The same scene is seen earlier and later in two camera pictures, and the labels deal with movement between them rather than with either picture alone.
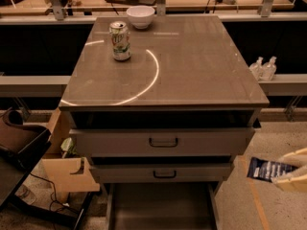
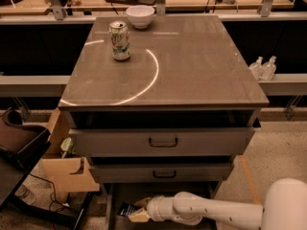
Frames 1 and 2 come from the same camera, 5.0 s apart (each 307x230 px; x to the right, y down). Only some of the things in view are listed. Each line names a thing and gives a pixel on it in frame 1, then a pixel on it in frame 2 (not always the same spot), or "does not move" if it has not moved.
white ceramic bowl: x=141 y=15 does not move
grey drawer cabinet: x=162 y=128 does not move
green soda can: x=121 y=40 does not move
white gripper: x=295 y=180 → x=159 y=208
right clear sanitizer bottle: x=269 y=70 does not move
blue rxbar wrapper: x=267 y=170 → x=126 y=208
